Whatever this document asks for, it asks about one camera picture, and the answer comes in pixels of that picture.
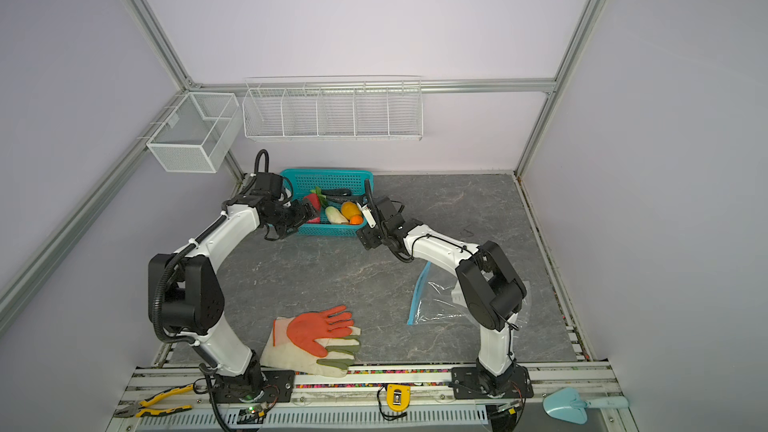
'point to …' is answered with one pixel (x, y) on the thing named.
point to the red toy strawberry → (314, 198)
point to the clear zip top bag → (433, 302)
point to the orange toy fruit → (350, 209)
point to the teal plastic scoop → (566, 404)
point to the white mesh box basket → (198, 134)
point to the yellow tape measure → (398, 397)
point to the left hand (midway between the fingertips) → (312, 221)
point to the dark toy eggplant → (336, 192)
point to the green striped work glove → (340, 352)
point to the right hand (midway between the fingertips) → (373, 226)
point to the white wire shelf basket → (334, 108)
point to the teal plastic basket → (342, 196)
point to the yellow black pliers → (142, 409)
